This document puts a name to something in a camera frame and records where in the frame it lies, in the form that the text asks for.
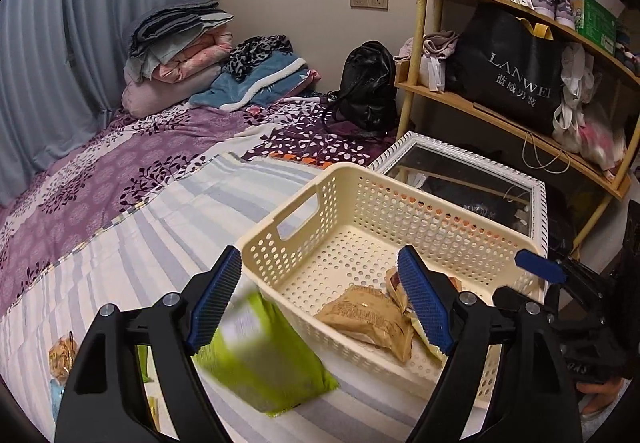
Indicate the grey folded blanket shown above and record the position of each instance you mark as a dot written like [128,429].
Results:
[180,20]

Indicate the large green snack packet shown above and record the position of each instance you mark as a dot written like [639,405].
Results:
[260,363]

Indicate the black shopping bag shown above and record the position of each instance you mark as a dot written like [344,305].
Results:
[500,53]

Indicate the leopard print cloth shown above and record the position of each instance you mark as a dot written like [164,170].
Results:
[257,53]

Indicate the blue white striped sheet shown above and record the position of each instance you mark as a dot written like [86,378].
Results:
[150,243]

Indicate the purple floral bedsheet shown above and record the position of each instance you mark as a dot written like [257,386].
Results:
[150,163]

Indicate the pink floral quilt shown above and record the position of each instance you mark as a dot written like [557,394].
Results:
[200,53]

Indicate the white framed glass table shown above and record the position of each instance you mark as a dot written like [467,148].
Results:
[537,203]

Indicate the brown crinkled snack packet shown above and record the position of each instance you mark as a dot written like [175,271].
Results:
[365,320]

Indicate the person's right hand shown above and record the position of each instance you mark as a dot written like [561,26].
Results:
[602,398]

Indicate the light grey folded sheet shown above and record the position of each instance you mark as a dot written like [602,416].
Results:
[150,60]

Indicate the green white cardboard box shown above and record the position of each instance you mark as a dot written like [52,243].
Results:
[597,20]

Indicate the white plastic bag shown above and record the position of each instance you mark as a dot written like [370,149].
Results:
[572,93]

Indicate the cream perforated plastic basket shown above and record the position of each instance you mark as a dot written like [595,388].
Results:
[350,223]

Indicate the lilac sneaker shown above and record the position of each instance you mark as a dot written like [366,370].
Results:
[542,2]
[565,13]

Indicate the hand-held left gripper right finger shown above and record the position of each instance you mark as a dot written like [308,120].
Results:
[425,308]

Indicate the beige snack bag brown banner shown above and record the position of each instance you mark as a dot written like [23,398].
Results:
[420,340]

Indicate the yellow biscuit packet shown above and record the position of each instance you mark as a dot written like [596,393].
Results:
[154,413]

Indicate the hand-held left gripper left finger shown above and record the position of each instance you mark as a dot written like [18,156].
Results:
[215,303]

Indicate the clear biscuit packet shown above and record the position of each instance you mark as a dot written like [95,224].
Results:
[62,358]

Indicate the pink plastic bag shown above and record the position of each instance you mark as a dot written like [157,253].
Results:
[602,138]

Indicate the blue fleece blanket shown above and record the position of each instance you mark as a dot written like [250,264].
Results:
[260,80]

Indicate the blue-grey curtain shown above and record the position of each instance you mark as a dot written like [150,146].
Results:
[100,48]

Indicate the beige folded garment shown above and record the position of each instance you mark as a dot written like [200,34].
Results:
[440,43]

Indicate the black backpack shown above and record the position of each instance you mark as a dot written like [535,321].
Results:
[367,83]

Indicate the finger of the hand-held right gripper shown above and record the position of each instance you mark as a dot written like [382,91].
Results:
[506,295]
[540,265]

